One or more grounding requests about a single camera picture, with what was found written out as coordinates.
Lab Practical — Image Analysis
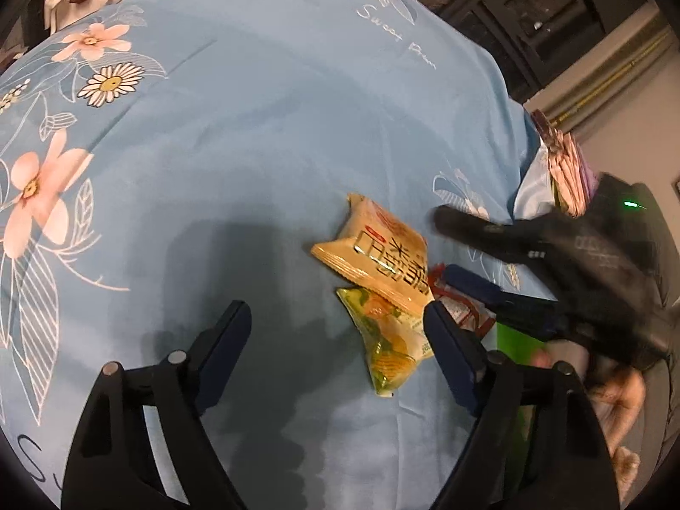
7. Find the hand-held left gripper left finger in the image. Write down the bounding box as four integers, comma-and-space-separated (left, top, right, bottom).
61, 300, 252, 510

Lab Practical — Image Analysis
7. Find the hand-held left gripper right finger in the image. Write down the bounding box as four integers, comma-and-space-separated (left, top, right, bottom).
424, 302, 622, 510

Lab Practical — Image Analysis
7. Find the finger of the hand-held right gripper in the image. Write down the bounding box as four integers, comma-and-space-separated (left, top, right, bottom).
442, 264, 570, 340
434, 204, 544, 273

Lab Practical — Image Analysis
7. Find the red and white snack packet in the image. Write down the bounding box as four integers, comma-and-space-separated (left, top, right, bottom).
428, 263, 499, 339

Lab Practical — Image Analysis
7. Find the green-yellow chip packet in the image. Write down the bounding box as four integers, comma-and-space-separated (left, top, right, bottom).
334, 287, 435, 399

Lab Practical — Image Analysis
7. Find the yellow snack packet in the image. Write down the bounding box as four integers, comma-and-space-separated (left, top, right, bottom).
311, 193, 432, 315

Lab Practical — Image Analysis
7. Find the person's right hand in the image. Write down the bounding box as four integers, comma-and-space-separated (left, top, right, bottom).
584, 368, 647, 453

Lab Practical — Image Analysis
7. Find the brown patterned packet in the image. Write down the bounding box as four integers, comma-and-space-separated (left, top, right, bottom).
525, 108, 602, 218

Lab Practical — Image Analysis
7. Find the blue floral bed sheet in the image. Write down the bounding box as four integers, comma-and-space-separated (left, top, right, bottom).
0, 0, 556, 510

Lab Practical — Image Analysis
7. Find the black cabinet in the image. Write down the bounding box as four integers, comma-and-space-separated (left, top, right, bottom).
404, 0, 655, 103

